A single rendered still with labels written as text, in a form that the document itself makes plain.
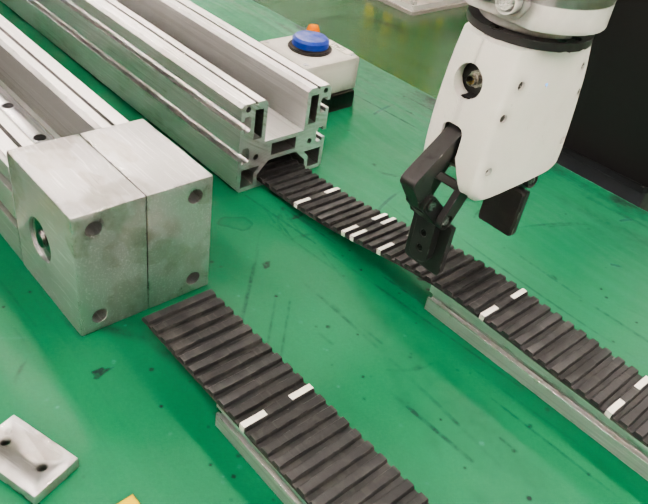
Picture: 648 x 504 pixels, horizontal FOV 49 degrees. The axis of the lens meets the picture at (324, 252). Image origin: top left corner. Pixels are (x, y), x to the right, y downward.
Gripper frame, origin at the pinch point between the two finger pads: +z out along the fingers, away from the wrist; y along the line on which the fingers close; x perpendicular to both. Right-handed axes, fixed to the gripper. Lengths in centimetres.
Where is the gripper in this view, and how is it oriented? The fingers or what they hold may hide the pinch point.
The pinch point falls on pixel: (465, 230)
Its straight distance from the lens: 52.0
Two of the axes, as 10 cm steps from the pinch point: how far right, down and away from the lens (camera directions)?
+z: -1.3, 7.9, 6.0
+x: -6.6, -5.2, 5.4
